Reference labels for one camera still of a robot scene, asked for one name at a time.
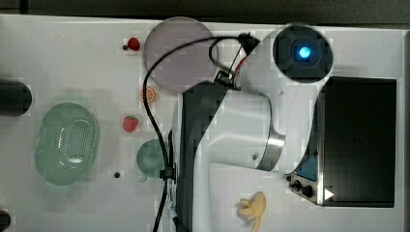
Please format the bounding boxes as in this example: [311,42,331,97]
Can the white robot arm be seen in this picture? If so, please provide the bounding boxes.
[173,24,333,232]

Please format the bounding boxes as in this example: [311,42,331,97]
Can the plush orange slice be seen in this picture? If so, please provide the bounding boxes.
[140,87,156,103]

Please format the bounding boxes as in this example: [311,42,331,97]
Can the large red plush strawberry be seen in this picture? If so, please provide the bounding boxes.
[123,116,139,132]

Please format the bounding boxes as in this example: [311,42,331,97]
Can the small red plush strawberry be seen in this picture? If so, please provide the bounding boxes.
[127,38,140,51]

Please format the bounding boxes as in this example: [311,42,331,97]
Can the yellow plush toy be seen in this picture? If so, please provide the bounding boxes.
[239,191,266,232]

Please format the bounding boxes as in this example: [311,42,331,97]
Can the green perforated oval basket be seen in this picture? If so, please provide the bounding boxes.
[35,102,100,186]

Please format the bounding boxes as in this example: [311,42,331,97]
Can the black toaster oven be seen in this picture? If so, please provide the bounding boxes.
[286,76,396,208]

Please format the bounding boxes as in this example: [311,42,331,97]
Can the black cylinder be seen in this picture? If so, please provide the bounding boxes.
[0,79,33,117]

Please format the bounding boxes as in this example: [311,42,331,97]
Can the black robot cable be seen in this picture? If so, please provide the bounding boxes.
[141,32,260,232]

